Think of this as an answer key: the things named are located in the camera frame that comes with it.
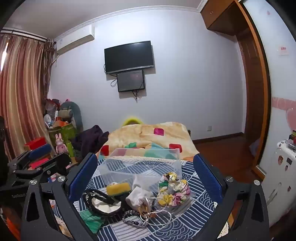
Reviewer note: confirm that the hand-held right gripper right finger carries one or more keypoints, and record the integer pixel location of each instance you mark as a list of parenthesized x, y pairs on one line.
[(208, 183)]

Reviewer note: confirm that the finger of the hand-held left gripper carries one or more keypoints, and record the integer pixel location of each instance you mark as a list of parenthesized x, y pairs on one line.
[(39, 150), (55, 162)]

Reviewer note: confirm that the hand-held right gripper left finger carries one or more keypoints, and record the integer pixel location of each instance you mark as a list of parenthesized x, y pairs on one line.
[(83, 176)]

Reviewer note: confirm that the floral fabric scrunchie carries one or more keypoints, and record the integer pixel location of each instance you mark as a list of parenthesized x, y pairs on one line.
[(173, 190)]

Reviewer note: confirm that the yellow dish sponge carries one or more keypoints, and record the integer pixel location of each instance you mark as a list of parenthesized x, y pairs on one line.
[(118, 188)]

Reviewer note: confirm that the green cloth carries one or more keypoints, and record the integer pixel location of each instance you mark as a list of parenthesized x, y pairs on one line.
[(92, 222)]

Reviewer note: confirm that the white cloth pouch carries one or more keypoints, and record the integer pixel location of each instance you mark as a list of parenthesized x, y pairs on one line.
[(137, 197)]

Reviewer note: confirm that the clear plastic box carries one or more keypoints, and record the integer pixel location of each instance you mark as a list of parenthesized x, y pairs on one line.
[(143, 162)]

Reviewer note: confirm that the red box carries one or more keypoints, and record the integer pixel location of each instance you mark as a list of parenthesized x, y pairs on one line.
[(34, 141)]

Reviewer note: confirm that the red book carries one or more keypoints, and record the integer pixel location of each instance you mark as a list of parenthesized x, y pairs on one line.
[(38, 164)]

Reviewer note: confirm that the pink bunny toy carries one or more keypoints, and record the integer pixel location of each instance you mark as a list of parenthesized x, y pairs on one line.
[(60, 144)]

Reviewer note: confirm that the clear plastic bag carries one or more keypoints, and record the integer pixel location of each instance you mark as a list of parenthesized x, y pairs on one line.
[(193, 195)]

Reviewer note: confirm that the green bottle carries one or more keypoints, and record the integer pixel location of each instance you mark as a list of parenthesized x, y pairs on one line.
[(70, 148)]

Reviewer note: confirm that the navy patterned bed cloth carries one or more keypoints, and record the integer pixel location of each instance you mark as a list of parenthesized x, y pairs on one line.
[(198, 208)]

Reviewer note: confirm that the green storage box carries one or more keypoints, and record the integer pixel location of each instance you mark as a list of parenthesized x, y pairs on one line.
[(67, 132)]

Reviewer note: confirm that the dark clothes pile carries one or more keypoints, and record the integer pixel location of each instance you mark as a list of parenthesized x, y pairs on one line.
[(89, 139)]

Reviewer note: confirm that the grey plush toy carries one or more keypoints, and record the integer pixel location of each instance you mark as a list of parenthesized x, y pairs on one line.
[(69, 113)]

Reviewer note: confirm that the dark red bag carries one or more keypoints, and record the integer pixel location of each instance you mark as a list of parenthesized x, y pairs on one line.
[(52, 104)]

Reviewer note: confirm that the brown striped curtain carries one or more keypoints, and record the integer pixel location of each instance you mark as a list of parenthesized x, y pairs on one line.
[(23, 92)]

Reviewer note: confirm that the white mini fridge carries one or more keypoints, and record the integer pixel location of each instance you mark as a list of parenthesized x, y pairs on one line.
[(279, 176)]

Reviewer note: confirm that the yellow-green foam hoop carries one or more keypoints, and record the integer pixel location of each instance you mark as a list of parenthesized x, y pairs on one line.
[(132, 120)]

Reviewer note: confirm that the brown wooden door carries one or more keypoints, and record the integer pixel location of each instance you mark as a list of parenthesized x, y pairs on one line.
[(248, 92)]

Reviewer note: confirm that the small black monitor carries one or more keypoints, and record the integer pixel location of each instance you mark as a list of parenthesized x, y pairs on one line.
[(130, 81)]

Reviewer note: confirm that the white heart-print wardrobe door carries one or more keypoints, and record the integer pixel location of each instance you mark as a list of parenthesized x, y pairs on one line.
[(277, 92)]

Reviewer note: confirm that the white air conditioner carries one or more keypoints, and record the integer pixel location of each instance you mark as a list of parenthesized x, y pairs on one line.
[(75, 39)]

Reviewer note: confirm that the white and red sticker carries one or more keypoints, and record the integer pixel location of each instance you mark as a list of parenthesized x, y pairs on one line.
[(283, 50)]

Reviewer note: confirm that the wooden overhead cabinet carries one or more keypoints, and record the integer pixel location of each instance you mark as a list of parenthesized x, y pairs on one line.
[(219, 16)]

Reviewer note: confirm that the white wall outlet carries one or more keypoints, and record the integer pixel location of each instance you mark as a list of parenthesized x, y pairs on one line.
[(209, 128)]

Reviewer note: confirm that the black wall television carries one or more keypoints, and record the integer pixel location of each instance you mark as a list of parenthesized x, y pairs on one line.
[(129, 56)]

